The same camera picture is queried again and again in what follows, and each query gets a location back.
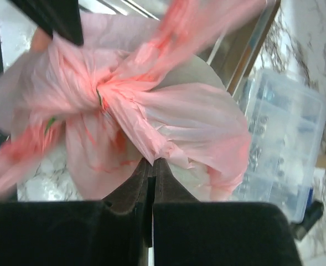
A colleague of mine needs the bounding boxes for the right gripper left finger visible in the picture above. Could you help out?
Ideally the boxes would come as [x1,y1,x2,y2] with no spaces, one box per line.
[0,160,149,265]

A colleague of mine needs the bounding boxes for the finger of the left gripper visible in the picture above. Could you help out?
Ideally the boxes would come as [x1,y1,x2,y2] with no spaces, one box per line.
[10,0,84,46]

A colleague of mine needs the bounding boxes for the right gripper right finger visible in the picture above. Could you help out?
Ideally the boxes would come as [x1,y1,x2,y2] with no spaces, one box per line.
[152,159,302,265]

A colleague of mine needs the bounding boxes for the pink plastic grocery bag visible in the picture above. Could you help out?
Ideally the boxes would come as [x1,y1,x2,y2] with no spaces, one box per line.
[0,1,266,201]

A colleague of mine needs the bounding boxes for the black pipe tee fitting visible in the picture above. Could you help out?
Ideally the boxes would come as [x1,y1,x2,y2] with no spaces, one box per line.
[291,200,324,241]

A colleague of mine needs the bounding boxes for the clear plastic screw box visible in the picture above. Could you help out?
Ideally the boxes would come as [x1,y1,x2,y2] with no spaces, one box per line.
[232,69,326,222]

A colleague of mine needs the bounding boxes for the metal baking tray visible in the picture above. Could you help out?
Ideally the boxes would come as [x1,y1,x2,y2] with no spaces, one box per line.
[79,0,281,95]

